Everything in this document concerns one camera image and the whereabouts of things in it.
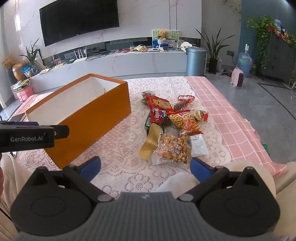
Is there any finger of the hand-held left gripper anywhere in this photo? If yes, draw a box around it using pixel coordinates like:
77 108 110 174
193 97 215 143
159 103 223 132
54 125 70 140
9 120 40 127

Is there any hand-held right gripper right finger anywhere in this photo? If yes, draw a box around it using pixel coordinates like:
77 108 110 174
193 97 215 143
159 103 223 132
177 157 262 202

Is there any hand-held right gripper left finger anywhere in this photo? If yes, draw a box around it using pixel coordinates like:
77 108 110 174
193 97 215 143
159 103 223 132
30 156 115 202

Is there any small clear barcode packet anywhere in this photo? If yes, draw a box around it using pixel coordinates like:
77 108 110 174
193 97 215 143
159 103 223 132
190 134 208 157

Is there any orange cardboard box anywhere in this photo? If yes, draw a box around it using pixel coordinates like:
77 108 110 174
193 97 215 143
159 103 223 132
25 73 132 169

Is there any orange stick snack bag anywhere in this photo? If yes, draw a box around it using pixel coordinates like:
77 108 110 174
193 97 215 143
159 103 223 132
168 111 204 135

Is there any small clear pastry packet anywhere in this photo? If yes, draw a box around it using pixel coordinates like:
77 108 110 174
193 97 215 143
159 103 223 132
193 109 208 123

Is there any tan vacuum packet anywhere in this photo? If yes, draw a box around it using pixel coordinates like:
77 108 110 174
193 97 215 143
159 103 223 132
139 123 163 160

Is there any red-topped jujube packet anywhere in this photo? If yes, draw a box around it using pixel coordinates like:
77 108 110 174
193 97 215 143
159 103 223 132
173 95 196 113

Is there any red cartoon snack bag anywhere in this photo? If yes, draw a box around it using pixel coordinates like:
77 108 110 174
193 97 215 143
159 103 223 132
145 94 174 124

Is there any green candy bag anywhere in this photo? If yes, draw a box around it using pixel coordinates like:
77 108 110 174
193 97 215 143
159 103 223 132
142 91 154 106

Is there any pink storage box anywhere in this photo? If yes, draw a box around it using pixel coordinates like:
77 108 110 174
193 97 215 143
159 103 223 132
14 86 35 102

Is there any white lace tablecloth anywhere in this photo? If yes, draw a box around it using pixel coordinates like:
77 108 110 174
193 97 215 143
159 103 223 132
16 76 232 200

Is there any stack of papers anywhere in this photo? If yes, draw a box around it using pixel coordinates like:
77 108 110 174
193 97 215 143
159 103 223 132
11 79 31 91

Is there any person's left leg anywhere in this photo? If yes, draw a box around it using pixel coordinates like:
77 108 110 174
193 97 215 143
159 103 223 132
0 152 33 241

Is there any golden vase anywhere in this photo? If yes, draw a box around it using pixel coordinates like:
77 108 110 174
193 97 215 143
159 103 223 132
12 61 27 81

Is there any dried flower bunch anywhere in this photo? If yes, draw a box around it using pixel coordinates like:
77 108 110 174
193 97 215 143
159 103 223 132
1 54 15 70

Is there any pink checked tablecloth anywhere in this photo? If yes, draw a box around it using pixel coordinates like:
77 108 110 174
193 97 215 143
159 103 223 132
9 75 289 176

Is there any green plant in glass vase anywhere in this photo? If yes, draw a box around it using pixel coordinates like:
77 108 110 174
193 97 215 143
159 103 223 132
20 38 41 75

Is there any white router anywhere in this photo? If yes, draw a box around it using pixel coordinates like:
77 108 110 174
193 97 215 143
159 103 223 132
69 47 87 63

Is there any pink space heater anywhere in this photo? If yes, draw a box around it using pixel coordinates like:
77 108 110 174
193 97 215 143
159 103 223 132
231 67 245 88

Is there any white marble television cabinet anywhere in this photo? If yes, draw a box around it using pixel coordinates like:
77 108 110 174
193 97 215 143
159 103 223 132
30 50 188 92

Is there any blue-grey pedal trash can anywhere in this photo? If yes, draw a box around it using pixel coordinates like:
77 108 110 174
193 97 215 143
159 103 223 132
186 46 207 77

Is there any pile of snack packets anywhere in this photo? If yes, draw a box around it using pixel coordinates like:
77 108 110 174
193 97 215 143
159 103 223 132
129 44 148 52

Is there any blue water jug with pump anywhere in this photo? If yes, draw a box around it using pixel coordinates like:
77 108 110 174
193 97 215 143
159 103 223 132
236 44 253 78

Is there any long-leaf potted plant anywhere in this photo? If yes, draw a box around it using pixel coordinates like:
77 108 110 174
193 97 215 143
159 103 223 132
195 27 235 75

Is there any dark grey drawer cabinet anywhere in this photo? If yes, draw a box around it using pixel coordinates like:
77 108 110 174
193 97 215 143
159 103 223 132
260 32 296 85

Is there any trailing ivy plant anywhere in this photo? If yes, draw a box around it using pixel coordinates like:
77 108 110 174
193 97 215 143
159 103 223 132
246 16 275 70

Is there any row of small ornaments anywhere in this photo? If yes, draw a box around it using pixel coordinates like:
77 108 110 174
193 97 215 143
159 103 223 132
274 20 296 44

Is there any hanging vine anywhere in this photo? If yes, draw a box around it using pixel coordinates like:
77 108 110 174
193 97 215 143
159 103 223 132
223 0 242 21

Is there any black wall television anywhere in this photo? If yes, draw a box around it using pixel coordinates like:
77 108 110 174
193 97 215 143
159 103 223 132
39 0 120 47

